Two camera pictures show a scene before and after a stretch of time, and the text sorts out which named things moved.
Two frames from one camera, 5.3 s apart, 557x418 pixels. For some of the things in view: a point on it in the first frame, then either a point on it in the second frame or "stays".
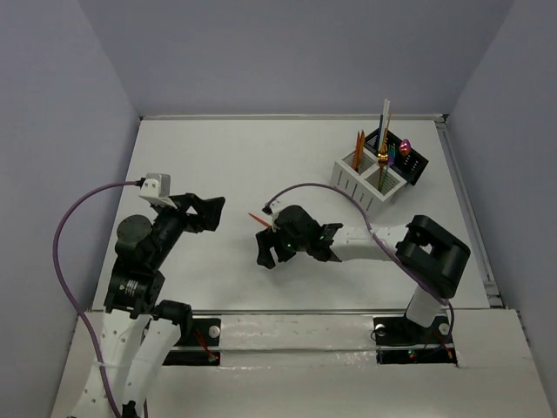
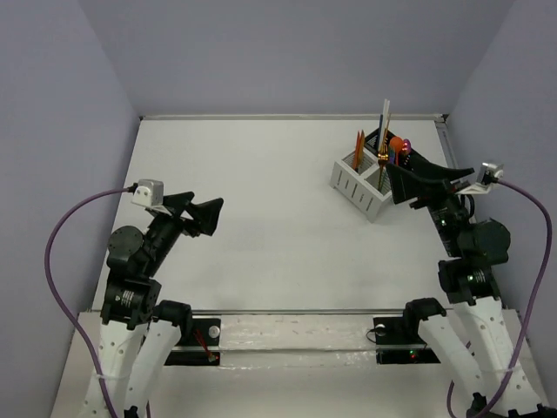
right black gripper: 265,240 -> 405,186
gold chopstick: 386,134 stays
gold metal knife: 361,153 stays
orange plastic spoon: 259,219 -> 396,144
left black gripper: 193,212 stays
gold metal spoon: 405,147 stays
